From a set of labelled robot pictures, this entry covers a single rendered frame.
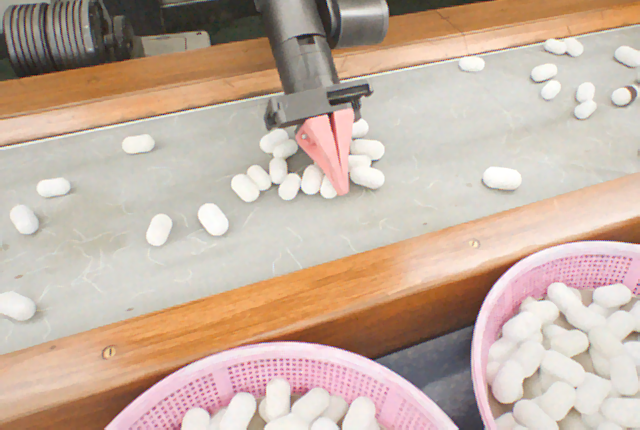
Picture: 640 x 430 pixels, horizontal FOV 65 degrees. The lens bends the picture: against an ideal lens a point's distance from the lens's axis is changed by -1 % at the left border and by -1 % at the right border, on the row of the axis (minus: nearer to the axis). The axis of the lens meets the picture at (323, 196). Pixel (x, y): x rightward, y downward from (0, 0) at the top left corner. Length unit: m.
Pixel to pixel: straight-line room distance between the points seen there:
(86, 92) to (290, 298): 0.40
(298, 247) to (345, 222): 0.05
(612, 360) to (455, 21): 0.54
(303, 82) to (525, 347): 0.30
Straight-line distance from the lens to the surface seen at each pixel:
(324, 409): 0.39
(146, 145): 0.59
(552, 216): 0.51
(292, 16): 0.51
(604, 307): 0.50
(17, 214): 0.55
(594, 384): 0.44
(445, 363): 0.49
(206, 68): 0.69
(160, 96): 0.66
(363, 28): 0.55
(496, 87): 0.72
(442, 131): 0.62
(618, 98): 0.74
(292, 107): 0.47
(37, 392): 0.41
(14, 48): 0.86
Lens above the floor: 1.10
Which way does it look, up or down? 44 degrees down
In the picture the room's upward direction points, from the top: straight up
